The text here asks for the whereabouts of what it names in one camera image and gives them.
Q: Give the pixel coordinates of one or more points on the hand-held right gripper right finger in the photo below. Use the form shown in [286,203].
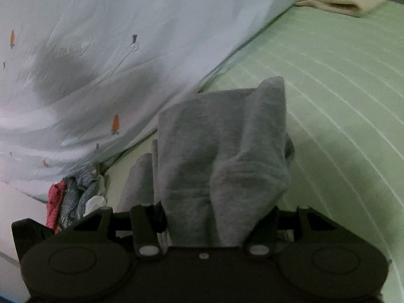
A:
[266,233]

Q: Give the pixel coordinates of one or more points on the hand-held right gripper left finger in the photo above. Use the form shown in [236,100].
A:
[143,227]

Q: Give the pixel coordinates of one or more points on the grey zip hoodie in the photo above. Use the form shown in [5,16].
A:
[202,151]

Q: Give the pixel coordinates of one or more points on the pile of crumpled clothes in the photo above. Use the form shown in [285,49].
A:
[71,198]

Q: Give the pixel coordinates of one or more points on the red garment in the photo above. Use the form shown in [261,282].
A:
[55,205]

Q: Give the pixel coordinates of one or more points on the white garment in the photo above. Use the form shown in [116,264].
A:
[94,203]

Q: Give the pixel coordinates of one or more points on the green grid bed sheet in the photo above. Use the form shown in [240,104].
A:
[331,101]

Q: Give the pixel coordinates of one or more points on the light blue printed blanket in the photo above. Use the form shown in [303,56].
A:
[126,53]

